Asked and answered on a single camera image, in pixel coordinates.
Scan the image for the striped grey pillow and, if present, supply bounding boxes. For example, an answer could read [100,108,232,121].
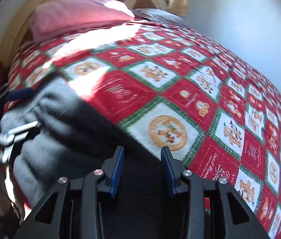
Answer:
[131,8,188,27]

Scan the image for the pink pillow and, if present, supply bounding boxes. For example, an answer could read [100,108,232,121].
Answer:
[30,0,134,43]

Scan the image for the black pants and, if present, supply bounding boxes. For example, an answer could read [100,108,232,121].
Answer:
[0,74,184,238]

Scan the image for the red patchwork cartoon bedspread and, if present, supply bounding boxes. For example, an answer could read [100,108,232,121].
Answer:
[9,22,281,238]

